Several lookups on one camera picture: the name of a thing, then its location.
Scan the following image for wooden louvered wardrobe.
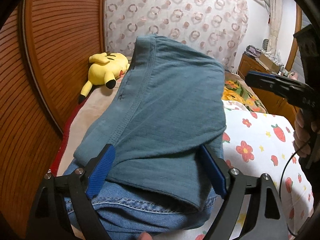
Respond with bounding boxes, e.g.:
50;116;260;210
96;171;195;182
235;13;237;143
1;0;104;239

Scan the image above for wooden sideboard cabinet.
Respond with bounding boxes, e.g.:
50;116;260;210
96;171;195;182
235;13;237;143
237;52;301;128

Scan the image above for floral orange green blanket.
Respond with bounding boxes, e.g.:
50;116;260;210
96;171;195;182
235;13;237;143
221;72;268;114

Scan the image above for yellow pikachu plush toy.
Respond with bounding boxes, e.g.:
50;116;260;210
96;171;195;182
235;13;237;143
79;52;130;103

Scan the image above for right hand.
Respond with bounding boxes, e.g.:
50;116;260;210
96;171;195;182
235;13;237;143
293;110;311;158

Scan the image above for left hand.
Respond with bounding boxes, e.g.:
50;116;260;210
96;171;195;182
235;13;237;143
137;232;153;240

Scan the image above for cream lace side curtain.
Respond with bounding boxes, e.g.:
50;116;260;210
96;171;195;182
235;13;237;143
267;0;283;55

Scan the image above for black cable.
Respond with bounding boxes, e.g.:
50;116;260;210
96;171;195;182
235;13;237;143
278;139;311;237

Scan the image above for white strawberry flower bedsheet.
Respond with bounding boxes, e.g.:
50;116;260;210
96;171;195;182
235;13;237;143
192;100;315;240

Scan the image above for teal green shorts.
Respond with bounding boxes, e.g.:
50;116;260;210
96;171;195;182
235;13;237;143
74;36;226;210

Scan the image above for folded blue denim jeans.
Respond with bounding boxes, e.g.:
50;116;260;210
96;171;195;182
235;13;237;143
62;159;218;240

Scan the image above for pink ring pattern curtain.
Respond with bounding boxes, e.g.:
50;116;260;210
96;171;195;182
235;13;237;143
105;0;248;72

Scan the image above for cardboard box on cabinet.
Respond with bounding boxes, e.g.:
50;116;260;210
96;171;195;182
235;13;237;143
259;54;280;74

